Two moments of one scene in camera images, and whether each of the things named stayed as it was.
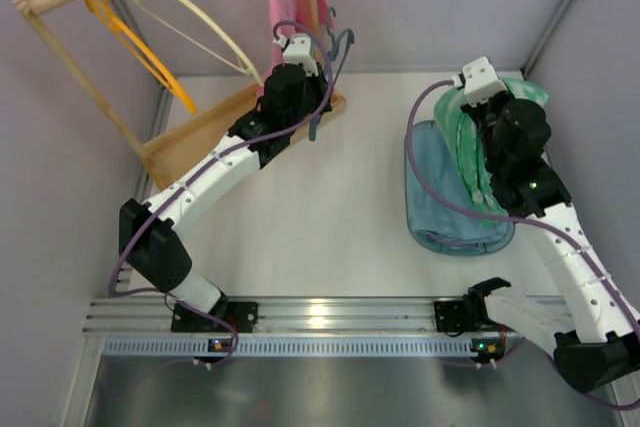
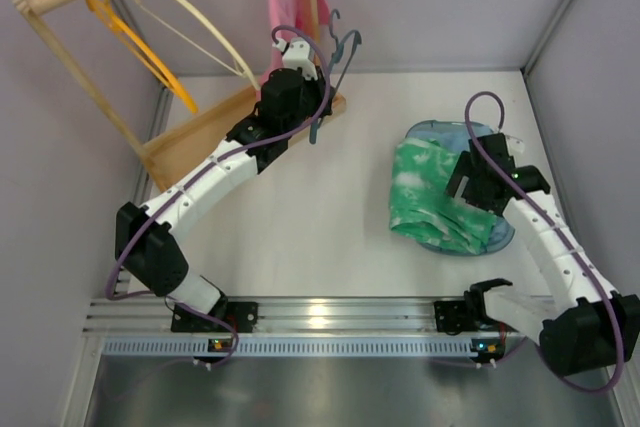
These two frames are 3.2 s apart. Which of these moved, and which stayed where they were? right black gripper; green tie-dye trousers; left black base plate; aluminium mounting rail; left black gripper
Moved: green tie-dye trousers; right black gripper
Stayed: left black gripper; left black base plate; aluminium mounting rail
